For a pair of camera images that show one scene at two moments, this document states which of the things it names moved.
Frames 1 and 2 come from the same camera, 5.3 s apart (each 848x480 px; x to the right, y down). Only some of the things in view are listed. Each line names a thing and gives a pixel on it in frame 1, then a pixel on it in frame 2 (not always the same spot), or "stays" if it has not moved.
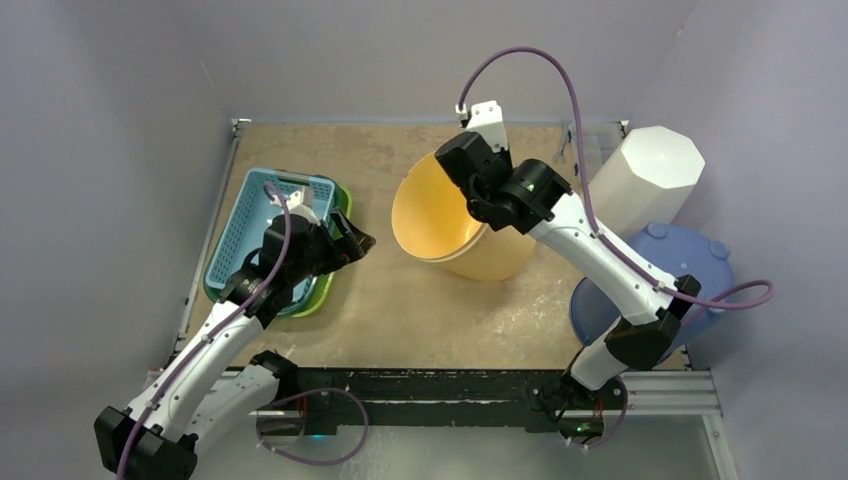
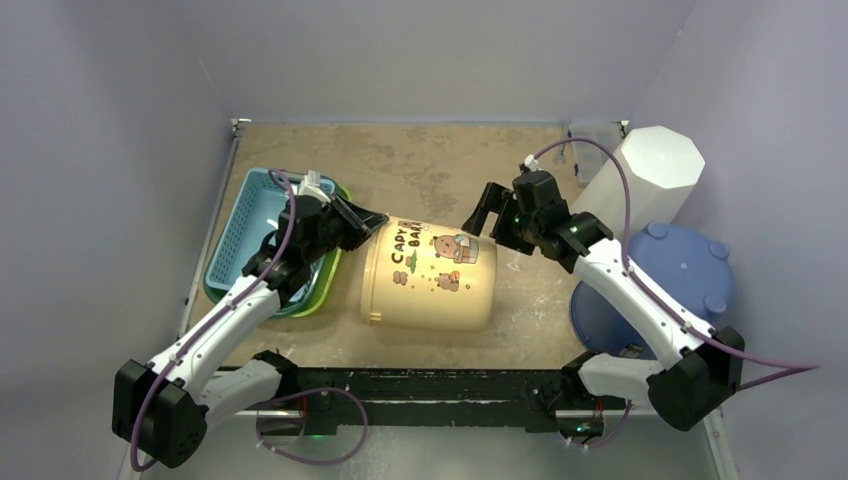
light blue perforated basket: x=246 y=227 stays
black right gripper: x=460 y=157 → x=506 y=216
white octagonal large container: x=646 y=177 stays
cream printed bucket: x=434 y=217 → x=428 y=277
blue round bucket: x=594 y=315 stays
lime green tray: x=341 y=199 stays
